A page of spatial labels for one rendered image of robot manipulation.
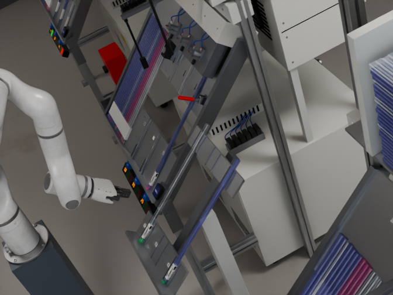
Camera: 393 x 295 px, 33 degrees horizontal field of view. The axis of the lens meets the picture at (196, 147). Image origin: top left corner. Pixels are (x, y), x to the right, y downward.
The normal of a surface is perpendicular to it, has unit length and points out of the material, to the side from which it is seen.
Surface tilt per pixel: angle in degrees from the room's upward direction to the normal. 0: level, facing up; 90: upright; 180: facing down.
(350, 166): 90
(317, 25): 90
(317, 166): 90
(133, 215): 0
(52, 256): 90
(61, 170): 47
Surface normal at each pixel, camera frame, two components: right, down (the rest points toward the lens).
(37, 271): 0.43, 0.51
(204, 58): -0.82, -0.17
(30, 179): -0.29, -0.70
